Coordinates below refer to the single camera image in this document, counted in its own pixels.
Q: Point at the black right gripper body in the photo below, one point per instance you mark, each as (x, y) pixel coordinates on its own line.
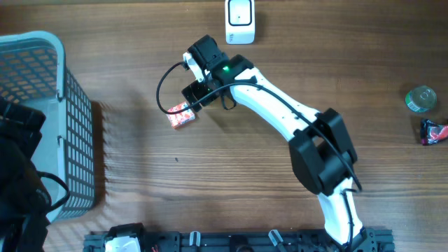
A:
(201, 89)

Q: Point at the red white small carton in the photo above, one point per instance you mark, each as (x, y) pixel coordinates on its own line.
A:
(182, 118)

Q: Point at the round tin can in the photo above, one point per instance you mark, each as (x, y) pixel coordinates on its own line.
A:
(421, 99)

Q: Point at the black red snack packet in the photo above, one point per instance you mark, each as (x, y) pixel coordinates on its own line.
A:
(432, 133)

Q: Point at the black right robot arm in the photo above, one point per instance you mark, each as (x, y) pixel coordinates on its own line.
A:
(321, 151)

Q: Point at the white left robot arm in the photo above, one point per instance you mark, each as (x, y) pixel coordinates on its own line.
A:
(27, 194)

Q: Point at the white barcode scanner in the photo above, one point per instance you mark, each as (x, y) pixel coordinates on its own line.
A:
(240, 24)

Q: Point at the grey plastic basket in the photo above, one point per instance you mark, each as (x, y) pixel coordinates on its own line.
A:
(34, 74)

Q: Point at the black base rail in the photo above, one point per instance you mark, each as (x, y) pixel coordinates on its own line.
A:
(134, 237)

